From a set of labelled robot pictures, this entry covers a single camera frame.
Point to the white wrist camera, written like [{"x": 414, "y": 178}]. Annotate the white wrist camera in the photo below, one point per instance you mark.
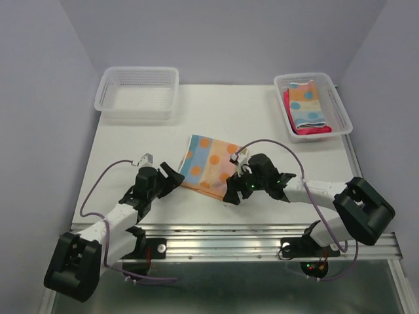
[
  {"x": 240, "y": 159},
  {"x": 145, "y": 161}
]

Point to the aluminium mounting rail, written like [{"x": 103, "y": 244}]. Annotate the aluminium mounting rail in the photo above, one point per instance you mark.
[{"x": 222, "y": 243}]

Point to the pink towel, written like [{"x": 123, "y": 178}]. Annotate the pink towel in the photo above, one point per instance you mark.
[{"x": 304, "y": 131}]

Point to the white right plastic basket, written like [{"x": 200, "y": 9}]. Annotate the white right plastic basket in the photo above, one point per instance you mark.
[{"x": 333, "y": 109}]

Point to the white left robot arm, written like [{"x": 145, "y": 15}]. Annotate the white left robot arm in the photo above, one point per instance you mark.
[{"x": 115, "y": 241}]

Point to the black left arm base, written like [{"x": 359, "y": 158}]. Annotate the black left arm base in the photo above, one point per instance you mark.
[{"x": 137, "y": 263}]

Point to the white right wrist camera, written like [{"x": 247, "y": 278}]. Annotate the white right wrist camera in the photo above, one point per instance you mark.
[{"x": 240, "y": 159}]

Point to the white left plastic basket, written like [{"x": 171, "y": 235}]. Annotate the white left plastic basket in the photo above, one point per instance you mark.
[{"x": 141, "y": 93}]

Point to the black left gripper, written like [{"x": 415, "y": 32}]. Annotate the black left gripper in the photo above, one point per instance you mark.
[{"x": 171, "y": 181}]

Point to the orange dotted patterned towel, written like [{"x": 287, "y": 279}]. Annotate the orange dotted patterned towel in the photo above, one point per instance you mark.
[{"x": 206, "y": 166}]

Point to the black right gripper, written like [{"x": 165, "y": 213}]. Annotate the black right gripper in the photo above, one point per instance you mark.
[{"x": 234, "y": 183}]

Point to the white plastic basket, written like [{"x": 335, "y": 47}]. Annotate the white plastic basket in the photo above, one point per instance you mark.
[
  {"x": 333, "y": 109},
  {"x": 141, "y": 93}
]

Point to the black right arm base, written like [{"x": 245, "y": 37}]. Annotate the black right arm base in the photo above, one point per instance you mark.
[{"x": 305, "y": 247}]

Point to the light blue patterned towel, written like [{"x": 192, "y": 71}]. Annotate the light blue patterned towel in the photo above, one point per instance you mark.
[{"x": 304, "y": 105}]

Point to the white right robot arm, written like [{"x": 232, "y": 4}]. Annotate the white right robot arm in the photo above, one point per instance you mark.
[{"x": 363, "y": 214}]

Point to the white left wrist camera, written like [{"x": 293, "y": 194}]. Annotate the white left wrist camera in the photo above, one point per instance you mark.
[{"x": 145, "y": 161}]

